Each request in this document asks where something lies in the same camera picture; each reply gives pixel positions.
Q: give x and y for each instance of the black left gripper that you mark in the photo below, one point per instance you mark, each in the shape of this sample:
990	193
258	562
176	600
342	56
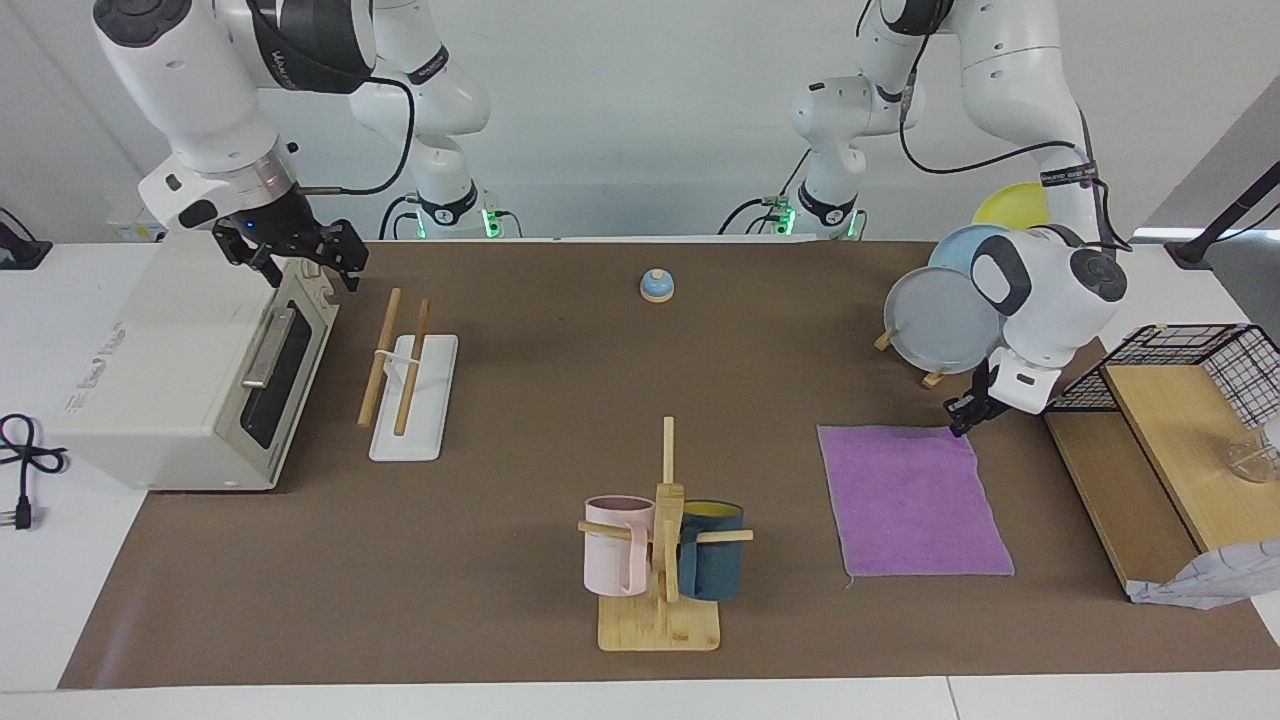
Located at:
988	390

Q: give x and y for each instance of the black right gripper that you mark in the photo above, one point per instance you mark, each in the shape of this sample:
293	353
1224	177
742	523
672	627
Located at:
280	228

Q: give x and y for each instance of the purple and grey towel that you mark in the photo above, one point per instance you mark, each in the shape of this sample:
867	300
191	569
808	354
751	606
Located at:
910	500

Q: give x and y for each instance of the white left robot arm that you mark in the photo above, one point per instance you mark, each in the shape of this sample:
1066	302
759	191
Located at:
1050	290

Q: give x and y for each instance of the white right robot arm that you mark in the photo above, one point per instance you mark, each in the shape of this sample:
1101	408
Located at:
190	80

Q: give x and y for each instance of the wooden plate rack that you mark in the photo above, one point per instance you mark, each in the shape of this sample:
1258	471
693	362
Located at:
935	378

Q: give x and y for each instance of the white towel rack wooden rods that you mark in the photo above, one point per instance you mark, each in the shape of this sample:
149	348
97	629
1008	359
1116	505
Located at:
420	420

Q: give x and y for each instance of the grey plate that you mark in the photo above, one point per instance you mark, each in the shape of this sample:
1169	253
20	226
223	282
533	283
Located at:
935	320

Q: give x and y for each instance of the white power strip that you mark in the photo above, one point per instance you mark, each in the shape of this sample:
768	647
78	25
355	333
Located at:
135	232

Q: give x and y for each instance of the light blue plate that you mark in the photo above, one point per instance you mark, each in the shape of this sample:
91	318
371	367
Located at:
955	250

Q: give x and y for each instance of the wooden shelf box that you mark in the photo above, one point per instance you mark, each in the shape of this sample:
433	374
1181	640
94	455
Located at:
1120	500

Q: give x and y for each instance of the white toaster oven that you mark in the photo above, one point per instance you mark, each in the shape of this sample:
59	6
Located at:
150	380

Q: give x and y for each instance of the yellow plate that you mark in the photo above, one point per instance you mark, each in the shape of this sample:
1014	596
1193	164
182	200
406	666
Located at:
1015	205

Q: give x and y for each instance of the black clamp base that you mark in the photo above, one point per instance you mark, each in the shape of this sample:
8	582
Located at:
20	255

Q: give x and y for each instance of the clear glass cup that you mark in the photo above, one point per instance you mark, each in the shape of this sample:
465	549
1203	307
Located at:
1250	462

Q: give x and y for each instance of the dark teal mug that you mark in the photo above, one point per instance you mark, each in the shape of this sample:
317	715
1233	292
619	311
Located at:
715	570

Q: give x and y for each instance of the marbled paper sheet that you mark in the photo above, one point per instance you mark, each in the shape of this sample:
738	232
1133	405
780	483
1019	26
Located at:
1220	580

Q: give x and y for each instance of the blue call bell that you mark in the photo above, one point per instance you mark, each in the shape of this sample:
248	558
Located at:
657	288

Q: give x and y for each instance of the brown table mat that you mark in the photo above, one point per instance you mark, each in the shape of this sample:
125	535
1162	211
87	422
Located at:
500	560

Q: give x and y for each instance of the wooden mug tree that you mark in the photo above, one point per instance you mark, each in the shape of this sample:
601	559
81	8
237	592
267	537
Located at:
660	625

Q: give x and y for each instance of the pink mug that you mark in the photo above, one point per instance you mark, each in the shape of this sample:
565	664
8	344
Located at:
610	560

